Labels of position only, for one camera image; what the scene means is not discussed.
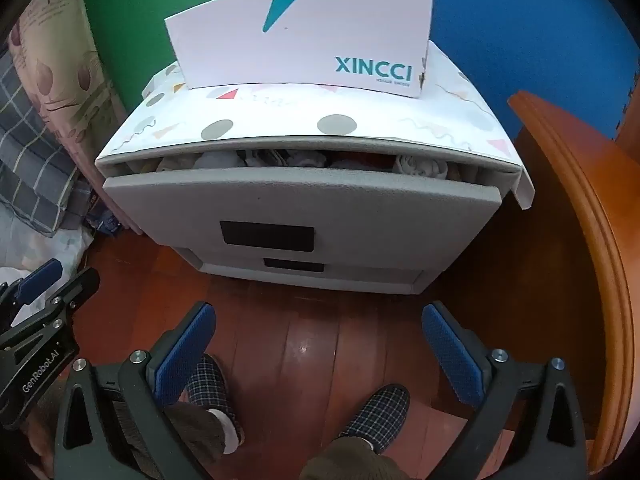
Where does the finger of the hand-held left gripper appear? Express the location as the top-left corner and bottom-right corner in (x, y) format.
(0, 266), (101, 350)
(0, 258), (63, 311)

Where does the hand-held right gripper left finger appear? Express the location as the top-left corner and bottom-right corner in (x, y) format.
(52, 301), (236, 480)

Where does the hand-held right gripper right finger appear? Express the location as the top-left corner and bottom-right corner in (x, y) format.
(421, 301), (588, 480)

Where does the white cardboard box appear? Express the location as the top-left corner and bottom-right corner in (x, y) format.
(164, 0), (435, 99)

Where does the small grey drawer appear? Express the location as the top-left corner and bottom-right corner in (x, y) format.
(180, 247), (426, 283)

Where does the white floral plastic bag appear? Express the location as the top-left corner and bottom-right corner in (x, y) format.
(0, 210), (93, 286)

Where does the person's left plaid slipper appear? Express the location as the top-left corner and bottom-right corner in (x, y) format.
(186, 354), (246, 448)

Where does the person's plaid slipper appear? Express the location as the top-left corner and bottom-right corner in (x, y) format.
(337, 384), (412, 453)
(186, 354), (246, 448)

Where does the blue packet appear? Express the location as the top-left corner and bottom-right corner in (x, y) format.
(85, 210), (123, 236)

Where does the person's left leg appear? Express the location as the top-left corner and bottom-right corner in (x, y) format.
(120, 400), (241, 480)

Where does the person's right plaid slipper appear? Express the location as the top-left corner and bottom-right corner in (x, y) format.
(337, 384), (412, 453)

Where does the grey nightstand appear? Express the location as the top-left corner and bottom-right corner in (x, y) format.
(95, 40), (537, 296)

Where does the orange wooden furniture panel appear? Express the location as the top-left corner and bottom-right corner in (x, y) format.
(507, 91), (640, 473)

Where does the pink floral quilt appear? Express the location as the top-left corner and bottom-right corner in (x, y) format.
(7, 0), (146, 236)

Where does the patterned paper cover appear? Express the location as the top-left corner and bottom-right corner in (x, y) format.
(95, 40), (537, 211)

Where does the green foam mat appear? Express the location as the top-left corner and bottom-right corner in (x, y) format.
(77, 0), (341, 126)

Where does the blue foam mat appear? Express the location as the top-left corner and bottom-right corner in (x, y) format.
(320, 0), (640, 141)

